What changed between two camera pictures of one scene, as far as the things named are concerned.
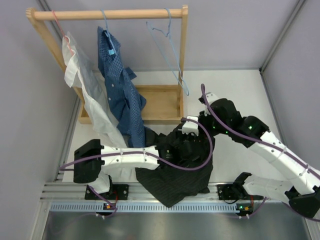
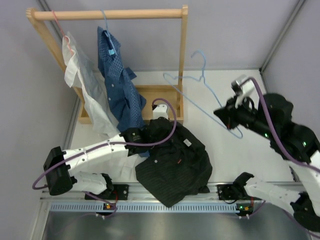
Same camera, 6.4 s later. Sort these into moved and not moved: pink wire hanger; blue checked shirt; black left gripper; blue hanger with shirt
Moved: black left gripper
Not moved: blue checked shirt; pink wire hanger; blue hanger with shirt
